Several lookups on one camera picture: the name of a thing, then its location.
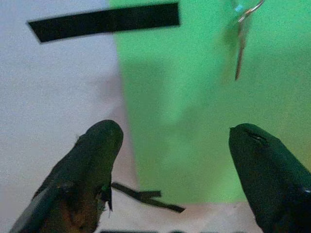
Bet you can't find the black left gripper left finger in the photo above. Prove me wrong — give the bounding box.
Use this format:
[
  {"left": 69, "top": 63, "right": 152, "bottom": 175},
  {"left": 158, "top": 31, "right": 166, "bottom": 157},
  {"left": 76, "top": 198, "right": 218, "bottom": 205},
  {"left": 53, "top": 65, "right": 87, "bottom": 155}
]
[{"left": 9, "top": 119, "right": 124, "bottom": 233}]

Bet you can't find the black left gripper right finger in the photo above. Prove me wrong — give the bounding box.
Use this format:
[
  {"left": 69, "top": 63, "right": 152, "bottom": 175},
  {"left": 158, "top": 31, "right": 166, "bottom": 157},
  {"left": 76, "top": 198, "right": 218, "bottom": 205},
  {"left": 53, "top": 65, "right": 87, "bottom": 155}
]
[{"left": 228, "top": 123, "right": 311, "bottom": 233}]

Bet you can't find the frayed black tape strip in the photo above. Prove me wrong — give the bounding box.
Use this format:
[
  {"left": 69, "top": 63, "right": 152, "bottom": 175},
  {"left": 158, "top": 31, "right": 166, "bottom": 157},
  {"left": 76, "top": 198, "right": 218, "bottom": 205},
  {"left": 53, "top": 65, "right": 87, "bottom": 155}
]
[{"left": 110, "top": 182, "right": 186, "bottom": 214}]

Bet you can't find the green backdrop sheet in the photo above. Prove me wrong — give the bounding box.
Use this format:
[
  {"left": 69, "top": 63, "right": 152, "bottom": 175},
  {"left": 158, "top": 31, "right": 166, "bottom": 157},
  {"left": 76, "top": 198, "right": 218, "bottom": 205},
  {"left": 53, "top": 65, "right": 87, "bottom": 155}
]
[{"left": 108, "top": 0, "right": 311, "bottom": 203}]

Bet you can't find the silver key on ring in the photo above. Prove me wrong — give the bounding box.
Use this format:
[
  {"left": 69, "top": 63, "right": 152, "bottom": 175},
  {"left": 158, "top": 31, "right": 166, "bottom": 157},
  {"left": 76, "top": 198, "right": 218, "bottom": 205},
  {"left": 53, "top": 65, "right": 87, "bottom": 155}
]
[{"left": 233, "top": 0, "right": 265, "bottom": 81}]

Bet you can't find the clear adhesive wall hook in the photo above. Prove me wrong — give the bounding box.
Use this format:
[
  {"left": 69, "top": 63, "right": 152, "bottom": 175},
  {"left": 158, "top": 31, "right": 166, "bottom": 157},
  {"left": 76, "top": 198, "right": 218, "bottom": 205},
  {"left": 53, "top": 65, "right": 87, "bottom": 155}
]
[{"left": 228, "top": 0, "right": 245, "bottom": 14}]

